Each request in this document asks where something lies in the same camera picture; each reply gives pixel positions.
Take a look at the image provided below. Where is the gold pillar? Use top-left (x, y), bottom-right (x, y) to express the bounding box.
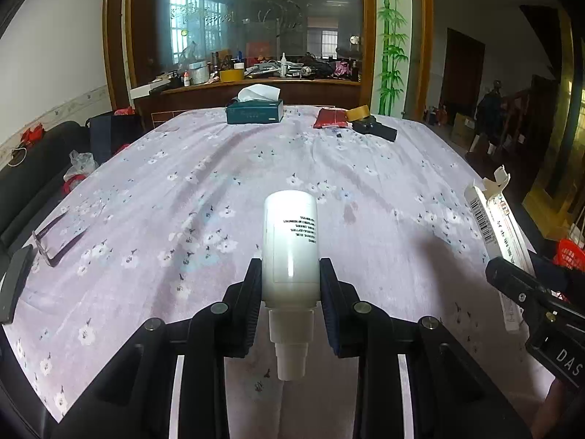
top-left (522, 8), bottom-right (584, 241)

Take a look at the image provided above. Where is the black flat device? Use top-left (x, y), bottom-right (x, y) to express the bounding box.
top-left (351, 115), bottom-right (397, 143)

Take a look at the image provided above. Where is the red envelope packet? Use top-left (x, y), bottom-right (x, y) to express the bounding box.
top-left (313, 108), bottom-right (349, 129)

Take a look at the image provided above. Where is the white spray bottle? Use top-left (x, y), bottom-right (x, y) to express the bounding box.
top-left (262, 190), bottom-right (320, 382)

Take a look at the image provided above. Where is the person right hand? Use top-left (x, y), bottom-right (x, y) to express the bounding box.
top-left (531, 379), bottom-right (565, 439)

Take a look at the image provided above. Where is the wooden sideboard cabinet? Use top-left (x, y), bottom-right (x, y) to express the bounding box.
top-left (134, 78), bottom-right (370, 131)

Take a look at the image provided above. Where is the black sofa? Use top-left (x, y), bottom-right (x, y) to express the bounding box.
top-left (0, 112), bottom-right (144, 271)

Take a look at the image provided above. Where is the dark green tissue box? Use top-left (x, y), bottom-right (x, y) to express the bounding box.
top-left (226, 83), bottom-right (284, 125)

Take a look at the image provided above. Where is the long white medicine box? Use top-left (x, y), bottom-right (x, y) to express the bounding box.
top-left (463, 164), bottom-right (537, 333)

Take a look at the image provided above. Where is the red plastic mesh basket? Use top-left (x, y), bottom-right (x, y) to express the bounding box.
top-left (553, 239), bottom-right (585, 271)

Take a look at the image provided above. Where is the floral purple tablecloth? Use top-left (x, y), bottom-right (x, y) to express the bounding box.
top-left (1, 106), bottom-right (552, 436)

